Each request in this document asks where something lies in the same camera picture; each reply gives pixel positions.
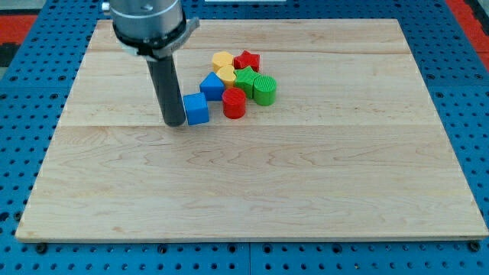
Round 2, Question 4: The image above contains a blue pentagon house block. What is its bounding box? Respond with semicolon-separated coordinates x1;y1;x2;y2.
199;72;225;101

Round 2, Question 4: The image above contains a blue cube block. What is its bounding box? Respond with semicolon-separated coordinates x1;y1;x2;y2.
183;92;209;125

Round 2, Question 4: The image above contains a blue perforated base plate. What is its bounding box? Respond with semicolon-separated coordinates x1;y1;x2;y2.
1;0;488;274

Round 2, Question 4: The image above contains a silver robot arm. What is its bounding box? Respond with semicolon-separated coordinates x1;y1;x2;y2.
102;0;200;127

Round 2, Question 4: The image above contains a light wooden board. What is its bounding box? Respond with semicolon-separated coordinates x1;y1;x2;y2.
15;19;488;243

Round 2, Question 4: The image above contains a red cylinder block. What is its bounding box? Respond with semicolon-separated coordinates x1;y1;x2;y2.
222;87;246;119

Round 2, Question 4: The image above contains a yellow hexagon block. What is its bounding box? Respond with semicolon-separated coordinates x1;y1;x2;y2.
211;51;234;73

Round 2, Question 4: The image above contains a green cylinder block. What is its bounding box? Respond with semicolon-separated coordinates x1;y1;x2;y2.
253;76;277;106

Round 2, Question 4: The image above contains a yellow heart block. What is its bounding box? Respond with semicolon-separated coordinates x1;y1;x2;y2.
216;65;236;89

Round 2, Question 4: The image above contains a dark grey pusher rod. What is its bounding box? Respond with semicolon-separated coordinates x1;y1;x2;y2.
147;56;186;127

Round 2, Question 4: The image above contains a green star block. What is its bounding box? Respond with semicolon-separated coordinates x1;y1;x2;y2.
234;66;261;99

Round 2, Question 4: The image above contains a red star block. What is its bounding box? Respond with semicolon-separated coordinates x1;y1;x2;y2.
233;50;261;73

